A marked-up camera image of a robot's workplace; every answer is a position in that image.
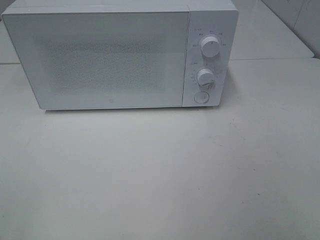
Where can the round white door release button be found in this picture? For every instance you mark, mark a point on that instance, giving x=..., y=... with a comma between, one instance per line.
x=201, y=97

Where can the white timer knob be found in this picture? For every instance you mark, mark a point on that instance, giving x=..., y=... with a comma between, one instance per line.
x=205, y=77

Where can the white microwave door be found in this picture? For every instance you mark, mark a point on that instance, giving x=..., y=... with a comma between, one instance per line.
x=102, y=60

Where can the upper white power knob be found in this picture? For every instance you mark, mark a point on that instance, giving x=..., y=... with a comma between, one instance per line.
x=210, y=46

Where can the white microwave oven body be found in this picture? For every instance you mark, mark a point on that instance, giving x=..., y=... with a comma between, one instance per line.
x=205, y=18

